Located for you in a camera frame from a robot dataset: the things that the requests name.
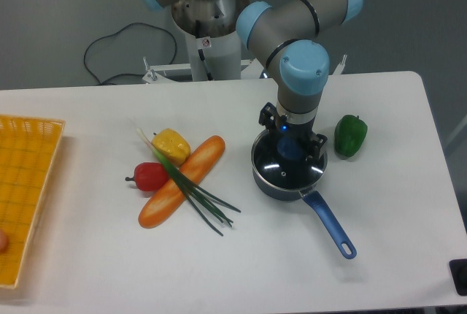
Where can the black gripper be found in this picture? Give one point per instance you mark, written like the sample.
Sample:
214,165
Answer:
297,126

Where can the glass lid blue knob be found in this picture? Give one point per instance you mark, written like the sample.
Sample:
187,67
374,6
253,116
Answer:
281,162

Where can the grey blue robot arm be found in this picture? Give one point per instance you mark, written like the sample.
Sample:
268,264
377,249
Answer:
302,70

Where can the green bell pepper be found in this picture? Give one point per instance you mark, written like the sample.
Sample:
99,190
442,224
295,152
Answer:
349,135

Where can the dark blue saucepan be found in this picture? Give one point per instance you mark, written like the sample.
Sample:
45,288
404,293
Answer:
312,197

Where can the green spring onion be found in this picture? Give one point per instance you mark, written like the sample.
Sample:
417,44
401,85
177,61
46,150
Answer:
189,186

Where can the yellow bell pepper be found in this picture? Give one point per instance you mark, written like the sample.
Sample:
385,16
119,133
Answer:
172,145

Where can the orange baguette bread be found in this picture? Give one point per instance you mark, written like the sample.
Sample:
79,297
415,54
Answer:
186,179

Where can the red bell pepper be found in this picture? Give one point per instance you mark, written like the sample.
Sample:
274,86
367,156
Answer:
149,176

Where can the black corner device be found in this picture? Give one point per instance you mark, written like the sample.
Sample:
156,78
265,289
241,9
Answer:
458,269

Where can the yellow woven basket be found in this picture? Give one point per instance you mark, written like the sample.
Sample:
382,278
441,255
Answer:
28,149

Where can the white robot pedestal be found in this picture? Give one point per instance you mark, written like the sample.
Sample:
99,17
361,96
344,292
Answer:
215,30

